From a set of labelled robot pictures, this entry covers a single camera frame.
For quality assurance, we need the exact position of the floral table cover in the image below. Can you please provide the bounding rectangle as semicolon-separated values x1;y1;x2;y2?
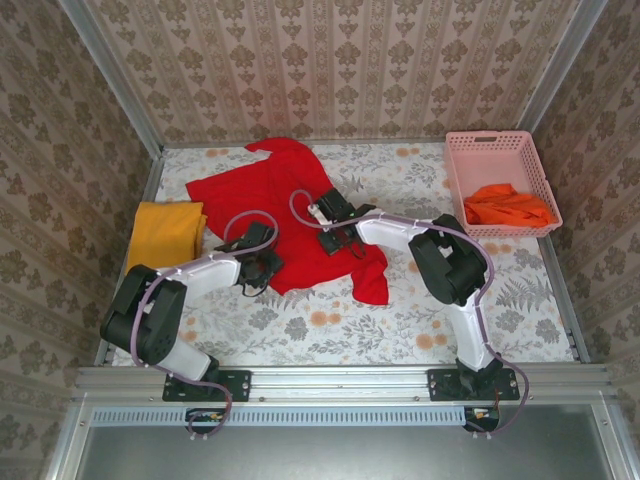
112;141;576;367

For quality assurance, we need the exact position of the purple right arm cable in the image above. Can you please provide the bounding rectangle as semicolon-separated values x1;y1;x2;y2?
289;189;531;441

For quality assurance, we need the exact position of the aluminium frame post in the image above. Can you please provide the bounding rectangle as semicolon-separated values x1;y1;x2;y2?
57;0;164;156
512;0;609;151

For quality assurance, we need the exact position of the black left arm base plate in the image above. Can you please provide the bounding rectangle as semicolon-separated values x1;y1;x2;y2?
162;368;251;403

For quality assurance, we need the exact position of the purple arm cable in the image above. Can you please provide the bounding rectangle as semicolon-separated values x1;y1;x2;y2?
129;211;280;441
289;189;531;441

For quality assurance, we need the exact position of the black connector box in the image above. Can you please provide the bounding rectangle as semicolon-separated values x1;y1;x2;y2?
463;405;501;434
185;407;226;434

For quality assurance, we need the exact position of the aluminium mounting rail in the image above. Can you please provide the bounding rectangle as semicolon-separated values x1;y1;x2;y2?
74;364;614;404

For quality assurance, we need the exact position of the folded yellow t-shirt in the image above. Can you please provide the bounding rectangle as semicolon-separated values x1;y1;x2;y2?
124;200;209;274

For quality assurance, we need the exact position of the orange t-shirt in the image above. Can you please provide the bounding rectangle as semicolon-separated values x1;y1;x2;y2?
463;183;560;229

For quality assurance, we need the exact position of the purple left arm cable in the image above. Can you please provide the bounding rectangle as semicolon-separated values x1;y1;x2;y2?
129;211;280;441

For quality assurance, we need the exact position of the slotted grey cable duct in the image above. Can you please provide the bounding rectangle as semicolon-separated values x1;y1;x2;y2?
89;407;496;427

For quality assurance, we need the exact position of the grey sheet metal panel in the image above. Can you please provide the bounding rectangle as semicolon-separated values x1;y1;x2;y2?
44;402;640;480

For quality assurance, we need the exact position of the red t-shirt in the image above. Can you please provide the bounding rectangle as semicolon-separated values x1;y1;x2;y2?
185;137;391;305

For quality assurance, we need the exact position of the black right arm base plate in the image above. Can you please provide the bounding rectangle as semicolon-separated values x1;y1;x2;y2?
427;368;520;403

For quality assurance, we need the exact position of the pink plastic basket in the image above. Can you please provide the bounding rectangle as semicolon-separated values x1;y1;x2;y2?
443;130;565;239

